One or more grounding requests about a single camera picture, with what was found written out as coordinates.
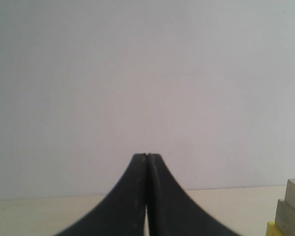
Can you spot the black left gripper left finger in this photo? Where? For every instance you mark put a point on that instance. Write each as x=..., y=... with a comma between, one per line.
x=121, y=212

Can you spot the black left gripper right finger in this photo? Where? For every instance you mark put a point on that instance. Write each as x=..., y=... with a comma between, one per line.
x=170, y=211

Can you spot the yellow cube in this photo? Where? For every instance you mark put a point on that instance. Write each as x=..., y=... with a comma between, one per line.
x=272, y=230

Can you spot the medium wooden cube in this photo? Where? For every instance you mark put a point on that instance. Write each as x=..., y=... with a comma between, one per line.
x=285, y=218

